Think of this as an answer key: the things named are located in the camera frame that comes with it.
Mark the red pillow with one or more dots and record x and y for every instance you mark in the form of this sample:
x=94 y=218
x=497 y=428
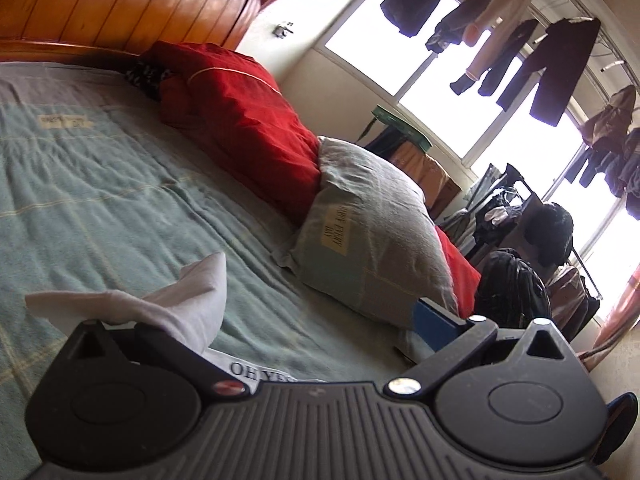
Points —
x=240 y=120

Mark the grey pillow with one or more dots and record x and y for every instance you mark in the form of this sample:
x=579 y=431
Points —
x=370 y=240

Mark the white printed t-shirt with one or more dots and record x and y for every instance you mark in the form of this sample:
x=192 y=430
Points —
x=170 y=305

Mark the black draped garment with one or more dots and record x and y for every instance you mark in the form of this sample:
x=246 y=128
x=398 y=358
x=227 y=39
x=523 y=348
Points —
x=550 y=235

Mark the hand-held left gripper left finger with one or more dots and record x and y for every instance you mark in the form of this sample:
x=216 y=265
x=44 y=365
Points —
x=175 y=365

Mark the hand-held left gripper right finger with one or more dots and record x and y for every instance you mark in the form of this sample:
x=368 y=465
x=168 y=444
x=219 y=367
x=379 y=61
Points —
x=436 y=324

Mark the green checked bed blanket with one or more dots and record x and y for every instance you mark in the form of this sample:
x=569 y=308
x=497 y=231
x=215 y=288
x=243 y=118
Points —
x=125 y=195

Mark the row of hanging clothes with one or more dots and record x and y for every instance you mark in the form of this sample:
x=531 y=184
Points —
x=560 y=60

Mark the person's dark blue clothing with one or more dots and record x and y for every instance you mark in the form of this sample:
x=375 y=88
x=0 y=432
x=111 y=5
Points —
x=620 y=422

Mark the window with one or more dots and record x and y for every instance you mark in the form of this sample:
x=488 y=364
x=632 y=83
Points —
x=435 y=75

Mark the brown cardboard box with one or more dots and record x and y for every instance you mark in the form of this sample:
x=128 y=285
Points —
x=430 y=175

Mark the metal wall hook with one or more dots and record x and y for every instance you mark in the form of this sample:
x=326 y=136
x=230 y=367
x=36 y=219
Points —
x=283 y=30

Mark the wooden headboard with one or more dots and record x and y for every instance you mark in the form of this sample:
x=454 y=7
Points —
x=125 y=5

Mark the green plastic stool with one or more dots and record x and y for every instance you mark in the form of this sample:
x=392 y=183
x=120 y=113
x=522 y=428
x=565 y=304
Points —
x=400 y=122

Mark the red quilt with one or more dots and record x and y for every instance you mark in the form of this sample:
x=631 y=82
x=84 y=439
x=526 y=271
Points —
x=460 y=270

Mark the metal clothes rack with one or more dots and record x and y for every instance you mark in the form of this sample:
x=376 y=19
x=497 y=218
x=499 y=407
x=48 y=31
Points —
x=495 y=195

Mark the dark patterned cloth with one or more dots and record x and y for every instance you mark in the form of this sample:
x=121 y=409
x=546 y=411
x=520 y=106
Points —
x=145 y=79

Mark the black backpack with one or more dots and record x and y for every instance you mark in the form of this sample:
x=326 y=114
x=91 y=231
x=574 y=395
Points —
x=510 y=290

